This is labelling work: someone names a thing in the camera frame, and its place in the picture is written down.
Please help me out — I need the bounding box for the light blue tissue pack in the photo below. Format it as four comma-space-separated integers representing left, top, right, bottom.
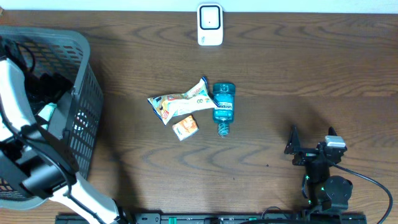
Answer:
36, 103, 57, 129

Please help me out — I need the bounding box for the teal mouthwash bottle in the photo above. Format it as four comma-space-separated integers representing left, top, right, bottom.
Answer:
213, 83, 236, 138

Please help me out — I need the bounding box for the small orange packet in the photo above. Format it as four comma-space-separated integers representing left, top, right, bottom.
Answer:
172, 115, 199, 141

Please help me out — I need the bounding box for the yellow snack bag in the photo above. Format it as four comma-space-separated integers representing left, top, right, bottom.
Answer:
147, 77, 218, 125

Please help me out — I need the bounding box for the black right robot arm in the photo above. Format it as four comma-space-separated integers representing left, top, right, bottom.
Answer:
284, 126, 353, 214

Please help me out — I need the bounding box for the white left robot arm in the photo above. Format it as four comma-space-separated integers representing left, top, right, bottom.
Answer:
1, 58, 121, 223

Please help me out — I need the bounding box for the grey plastic basket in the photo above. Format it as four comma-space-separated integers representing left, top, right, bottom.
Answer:
1, 26, 103, 210

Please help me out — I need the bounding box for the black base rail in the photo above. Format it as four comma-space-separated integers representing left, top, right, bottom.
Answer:
55, 212, 368, 224

